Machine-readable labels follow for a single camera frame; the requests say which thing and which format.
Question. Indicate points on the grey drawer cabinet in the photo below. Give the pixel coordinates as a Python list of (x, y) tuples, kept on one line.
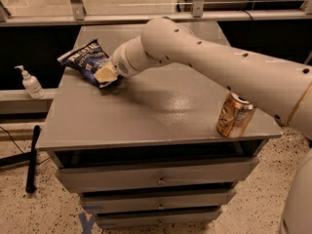
[(164, 115)]

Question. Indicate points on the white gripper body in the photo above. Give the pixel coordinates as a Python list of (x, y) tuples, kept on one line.
[(119, 63)]

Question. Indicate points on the metal window rail frame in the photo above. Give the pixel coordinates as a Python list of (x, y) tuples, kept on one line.
[(92, 12)]

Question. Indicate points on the bottom grey drawer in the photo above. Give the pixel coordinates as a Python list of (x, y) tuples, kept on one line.
[(157, 217)]

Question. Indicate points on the top grey drawer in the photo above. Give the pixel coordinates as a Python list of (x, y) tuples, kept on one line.
[(109, 178)]

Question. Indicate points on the grey drawer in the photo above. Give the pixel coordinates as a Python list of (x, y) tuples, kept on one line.
[(157, 201), (157, 217), (109, 178)]

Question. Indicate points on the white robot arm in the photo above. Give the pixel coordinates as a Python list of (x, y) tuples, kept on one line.
[(281, 88)]

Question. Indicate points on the blue chip bag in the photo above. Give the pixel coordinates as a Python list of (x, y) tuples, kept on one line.
[(87, 60)]

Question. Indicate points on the gold soda can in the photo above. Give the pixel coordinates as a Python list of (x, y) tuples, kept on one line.
[(235, 115)]

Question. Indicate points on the middle grey drawer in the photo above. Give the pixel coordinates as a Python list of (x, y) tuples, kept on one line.
[(157, 201)]

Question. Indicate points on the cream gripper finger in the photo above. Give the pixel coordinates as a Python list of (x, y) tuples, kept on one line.
[(106, 75)]

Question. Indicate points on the black stand leg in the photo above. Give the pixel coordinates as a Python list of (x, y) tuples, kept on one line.
[(29, 157)]

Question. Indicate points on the white pump bottle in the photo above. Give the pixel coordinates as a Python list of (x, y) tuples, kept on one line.
[(31, 83)]

